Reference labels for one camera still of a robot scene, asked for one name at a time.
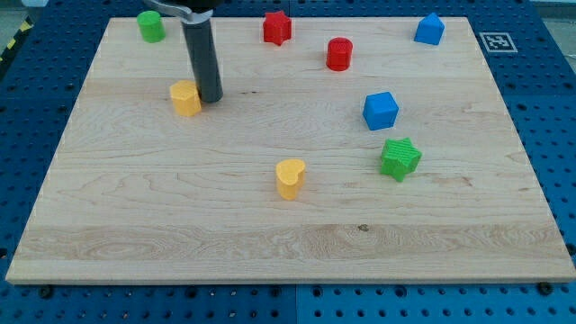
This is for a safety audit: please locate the blue cube block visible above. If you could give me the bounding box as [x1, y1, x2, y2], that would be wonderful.
[363, 92, 399, 131]

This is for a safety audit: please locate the yellow heart block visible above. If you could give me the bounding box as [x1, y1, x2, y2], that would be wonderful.
[275, 158, 306, 201]

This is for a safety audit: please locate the wooden board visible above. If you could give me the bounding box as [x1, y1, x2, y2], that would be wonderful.
[6, 17, 575, 285]

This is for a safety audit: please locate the green star block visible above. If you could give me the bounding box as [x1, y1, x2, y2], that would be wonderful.
[380, 138, 422, 182]

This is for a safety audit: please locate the yellow hexagon block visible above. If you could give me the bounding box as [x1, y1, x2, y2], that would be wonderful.
[169, 80, 202, 117]

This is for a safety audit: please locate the red cylinder block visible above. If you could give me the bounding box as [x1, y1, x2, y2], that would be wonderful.
[326, 37, 354, 71]

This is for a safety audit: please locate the red star block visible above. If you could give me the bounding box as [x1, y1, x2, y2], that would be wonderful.
[263, 11, 292, 46]

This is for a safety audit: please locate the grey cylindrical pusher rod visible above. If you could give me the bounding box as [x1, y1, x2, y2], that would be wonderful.
[182, 20, 223, 103]

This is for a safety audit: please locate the green cylinder block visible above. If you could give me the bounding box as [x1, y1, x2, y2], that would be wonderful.
[136, 10, 166, 43]

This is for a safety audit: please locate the blue pentagon block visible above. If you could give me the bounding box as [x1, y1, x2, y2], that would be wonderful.
[414, 13, 446, 46]

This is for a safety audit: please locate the white fiducial marker tag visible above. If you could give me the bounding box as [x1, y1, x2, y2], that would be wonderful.
[480, 31, 518, 53]

